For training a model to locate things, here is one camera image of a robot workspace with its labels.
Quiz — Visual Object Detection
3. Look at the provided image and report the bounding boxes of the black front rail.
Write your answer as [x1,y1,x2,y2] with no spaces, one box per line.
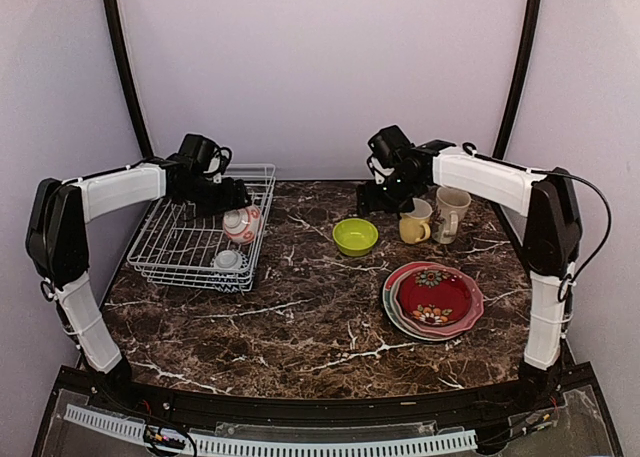
[59,366,596,436]

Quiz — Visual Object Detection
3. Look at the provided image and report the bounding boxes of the left black frame post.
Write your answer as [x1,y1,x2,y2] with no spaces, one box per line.
[102,0,154,158]

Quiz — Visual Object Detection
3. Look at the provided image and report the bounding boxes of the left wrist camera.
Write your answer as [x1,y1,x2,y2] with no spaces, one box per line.
[205,146,233,183]

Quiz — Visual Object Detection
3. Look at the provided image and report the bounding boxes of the black frame post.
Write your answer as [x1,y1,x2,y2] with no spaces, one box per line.
[492,0,542,159]
[102,0,154,158]

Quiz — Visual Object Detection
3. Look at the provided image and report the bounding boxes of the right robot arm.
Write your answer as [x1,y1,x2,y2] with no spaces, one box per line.
[357,125,585,411]

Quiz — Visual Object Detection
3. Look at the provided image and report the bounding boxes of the light blue plate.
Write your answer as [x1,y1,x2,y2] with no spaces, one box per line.
[382,272,450,344]

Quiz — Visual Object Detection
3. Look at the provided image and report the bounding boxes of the white wire dish rack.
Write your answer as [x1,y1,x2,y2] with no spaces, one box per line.
[126,163,277,294]

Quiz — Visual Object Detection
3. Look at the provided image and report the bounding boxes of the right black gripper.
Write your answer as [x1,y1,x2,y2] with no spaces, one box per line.
[357,170,422,217]

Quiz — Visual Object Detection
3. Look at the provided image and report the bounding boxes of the pink rimmed plate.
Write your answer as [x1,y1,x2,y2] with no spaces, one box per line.
[402,263,484,338]

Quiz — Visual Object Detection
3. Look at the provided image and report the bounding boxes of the right black frame post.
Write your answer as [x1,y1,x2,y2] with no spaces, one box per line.
[492,0,542,159]

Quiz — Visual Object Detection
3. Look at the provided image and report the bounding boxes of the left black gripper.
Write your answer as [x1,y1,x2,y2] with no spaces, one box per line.
[179,174,250,218]

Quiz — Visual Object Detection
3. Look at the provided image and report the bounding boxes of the lime green bowl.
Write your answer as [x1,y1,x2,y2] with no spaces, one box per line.
[332,218,379,257]

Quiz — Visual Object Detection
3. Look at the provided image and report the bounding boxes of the pale yellow mug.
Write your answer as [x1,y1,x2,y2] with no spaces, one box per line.
[399,198,433,245]

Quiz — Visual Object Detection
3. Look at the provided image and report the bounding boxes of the white patterned mug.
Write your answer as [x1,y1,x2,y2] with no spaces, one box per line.
[432,187,472,245]

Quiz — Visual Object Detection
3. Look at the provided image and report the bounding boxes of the white slotted cable duct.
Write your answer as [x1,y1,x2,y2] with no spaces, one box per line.
[63,404,477,457]

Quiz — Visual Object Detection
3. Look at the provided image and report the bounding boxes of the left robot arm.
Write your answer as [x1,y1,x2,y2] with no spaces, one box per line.
[25,134,251,413]

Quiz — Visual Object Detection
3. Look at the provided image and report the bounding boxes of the white bowl with red pattern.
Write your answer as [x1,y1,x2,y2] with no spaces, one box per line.
[223,205,263,245]

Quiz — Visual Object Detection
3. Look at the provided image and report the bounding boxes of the small blue patterned bowl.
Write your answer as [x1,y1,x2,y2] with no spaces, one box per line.
[211,249,247,277]

